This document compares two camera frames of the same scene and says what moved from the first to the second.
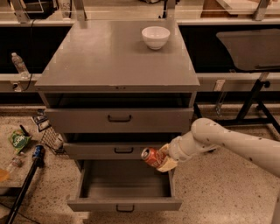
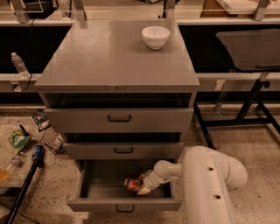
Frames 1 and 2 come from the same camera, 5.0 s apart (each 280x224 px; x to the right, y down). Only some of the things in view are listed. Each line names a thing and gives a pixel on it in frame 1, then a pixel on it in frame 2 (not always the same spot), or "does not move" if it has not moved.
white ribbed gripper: [176, 149] to [150, 182]
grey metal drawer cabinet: [113, 87] does not move
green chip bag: [19, 139] does not move
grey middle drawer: [107, 150] does not move
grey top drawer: [119, 120] does not move
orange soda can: [152, 156] to [133, 184]
